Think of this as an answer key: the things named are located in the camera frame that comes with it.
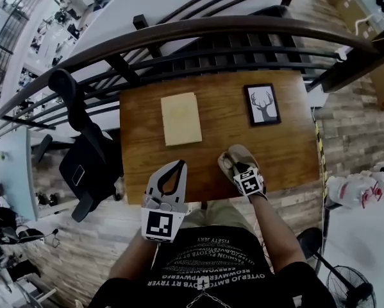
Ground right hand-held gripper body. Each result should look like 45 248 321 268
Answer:
231 161 265 198

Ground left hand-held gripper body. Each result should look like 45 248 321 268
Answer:
140 193 189 244

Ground person's left forearm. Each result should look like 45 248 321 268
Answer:
109 231 158 282

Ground person's right forearm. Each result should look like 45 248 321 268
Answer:
249 192 308 276

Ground person's beige shorts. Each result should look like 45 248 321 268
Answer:
179 200 257 234

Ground beige book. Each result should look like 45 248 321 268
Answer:
160 92 203 147

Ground person's black printed t-shirt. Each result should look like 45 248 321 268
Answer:
88 225 337 308

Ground black office chair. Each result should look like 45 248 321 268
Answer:
47 68 125 223

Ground yellow black striped tape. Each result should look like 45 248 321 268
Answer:
312 117 330 205

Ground black framed deer picture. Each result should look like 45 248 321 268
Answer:
243 82 282 128

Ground pack of water bottles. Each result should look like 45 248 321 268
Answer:
326 151 384 210

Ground light blue desk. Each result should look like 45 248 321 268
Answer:
0 129 39 221

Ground black standing fan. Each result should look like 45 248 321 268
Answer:
296 227 378 308

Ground dark wooden railing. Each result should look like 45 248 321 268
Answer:
0 0 384 141

